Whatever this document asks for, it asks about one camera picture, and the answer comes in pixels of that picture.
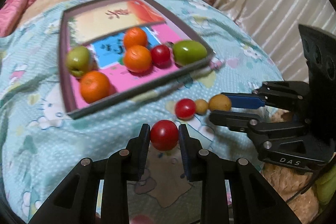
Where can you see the orange tangerine front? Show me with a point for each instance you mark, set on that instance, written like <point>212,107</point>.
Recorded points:
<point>94,86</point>

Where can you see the small green apple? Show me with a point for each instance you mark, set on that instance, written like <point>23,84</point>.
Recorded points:
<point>79,61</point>

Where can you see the orange tangerine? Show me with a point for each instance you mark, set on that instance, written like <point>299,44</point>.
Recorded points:
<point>137,59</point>
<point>94,86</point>
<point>134,37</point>

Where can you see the red tomato top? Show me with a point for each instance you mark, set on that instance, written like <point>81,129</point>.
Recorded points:
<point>164,135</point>

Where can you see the large green jujube fruit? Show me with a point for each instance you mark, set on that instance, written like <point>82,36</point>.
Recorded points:
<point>186,52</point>

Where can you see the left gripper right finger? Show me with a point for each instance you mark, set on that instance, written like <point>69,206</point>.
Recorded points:
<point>232,191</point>

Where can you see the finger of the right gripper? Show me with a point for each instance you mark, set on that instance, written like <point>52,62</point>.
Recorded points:
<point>249,100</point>
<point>246,122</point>

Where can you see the small brown longan back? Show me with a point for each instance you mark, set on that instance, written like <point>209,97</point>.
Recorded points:
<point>201,106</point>

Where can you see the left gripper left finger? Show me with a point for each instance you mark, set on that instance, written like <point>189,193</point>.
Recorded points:
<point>75,198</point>

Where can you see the small brown longan front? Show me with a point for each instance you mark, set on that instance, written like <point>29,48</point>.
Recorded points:
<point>220,102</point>

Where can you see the red tomato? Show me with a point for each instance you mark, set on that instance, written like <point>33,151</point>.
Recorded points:
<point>160,55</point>
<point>164,135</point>
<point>185,109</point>

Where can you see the small brown longan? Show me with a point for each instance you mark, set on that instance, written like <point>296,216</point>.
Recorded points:
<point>220,102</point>
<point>201,106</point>

